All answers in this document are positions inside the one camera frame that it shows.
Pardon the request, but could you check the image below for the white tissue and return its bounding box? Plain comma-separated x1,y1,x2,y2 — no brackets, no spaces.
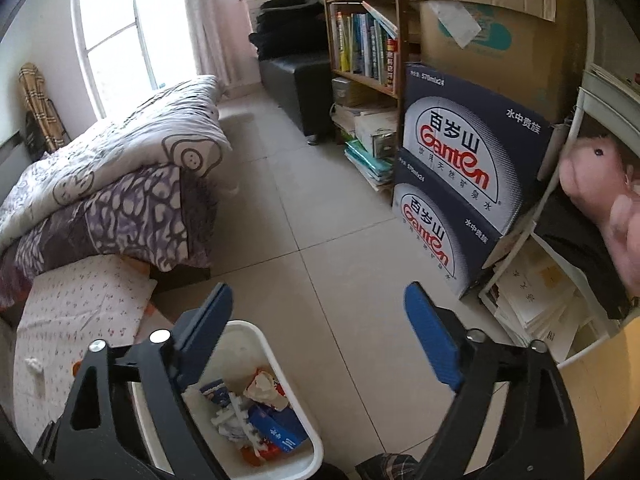
24,358,44,378

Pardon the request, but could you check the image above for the white plastic trash bin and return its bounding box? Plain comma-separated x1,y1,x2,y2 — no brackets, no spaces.
182,321,324,479

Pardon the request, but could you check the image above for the trash in bin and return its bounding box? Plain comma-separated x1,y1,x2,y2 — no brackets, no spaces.
198,378,308,467

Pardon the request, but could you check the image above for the cherry print tablecloth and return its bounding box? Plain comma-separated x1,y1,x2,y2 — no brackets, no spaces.
13,256,171,450

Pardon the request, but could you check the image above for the lower Ganten water box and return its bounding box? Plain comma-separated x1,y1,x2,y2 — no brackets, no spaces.
393,148,502,298

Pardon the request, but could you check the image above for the ganten water box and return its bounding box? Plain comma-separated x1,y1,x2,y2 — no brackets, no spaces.
402,63,553,234
393,148,502,298

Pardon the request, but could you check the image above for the white rack with papers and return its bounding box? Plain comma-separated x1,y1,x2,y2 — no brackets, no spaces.
478,0,639,363

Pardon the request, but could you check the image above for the purple white quilt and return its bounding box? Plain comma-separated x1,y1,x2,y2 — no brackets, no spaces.
1,75,239,309

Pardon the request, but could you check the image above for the upper Ganten water box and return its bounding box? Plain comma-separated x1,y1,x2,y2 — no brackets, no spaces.
402,63,553,234

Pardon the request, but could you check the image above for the stack of books on floor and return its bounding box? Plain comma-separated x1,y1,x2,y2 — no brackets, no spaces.
330,77,398,192

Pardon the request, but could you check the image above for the pink plush toy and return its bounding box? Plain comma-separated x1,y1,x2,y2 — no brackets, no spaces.
559,136,639,297

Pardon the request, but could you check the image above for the black leather ottoman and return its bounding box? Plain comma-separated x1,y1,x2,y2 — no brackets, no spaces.
259,54,334,145

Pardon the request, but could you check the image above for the plaid coat hanging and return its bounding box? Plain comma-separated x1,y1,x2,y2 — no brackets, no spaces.
18,62,68,153

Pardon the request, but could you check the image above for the pink curtain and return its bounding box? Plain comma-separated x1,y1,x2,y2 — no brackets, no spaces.
184,0,259,96

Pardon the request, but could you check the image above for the large cardboard box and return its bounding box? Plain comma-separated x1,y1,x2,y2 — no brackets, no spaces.
411,0,587,122

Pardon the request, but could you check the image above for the window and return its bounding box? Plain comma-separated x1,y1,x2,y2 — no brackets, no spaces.
72,0,196,118

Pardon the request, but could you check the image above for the black clothes pile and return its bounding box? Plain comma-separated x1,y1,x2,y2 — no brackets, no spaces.
248,0,329,61

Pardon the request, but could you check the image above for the wooden bookshelf with books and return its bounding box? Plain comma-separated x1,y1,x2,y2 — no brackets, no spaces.
319,0,414,111

